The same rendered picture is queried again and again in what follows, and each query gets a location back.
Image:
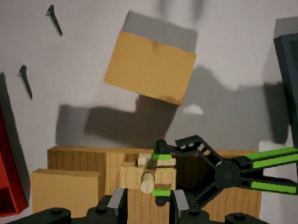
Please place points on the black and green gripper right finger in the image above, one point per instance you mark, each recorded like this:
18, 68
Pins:
179, 210

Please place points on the red open tray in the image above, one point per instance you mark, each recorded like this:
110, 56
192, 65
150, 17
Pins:
9, 176

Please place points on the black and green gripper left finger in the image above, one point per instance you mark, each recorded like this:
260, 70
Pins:
103, 213

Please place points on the light wooden dowel pin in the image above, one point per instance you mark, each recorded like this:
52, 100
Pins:
147, 183

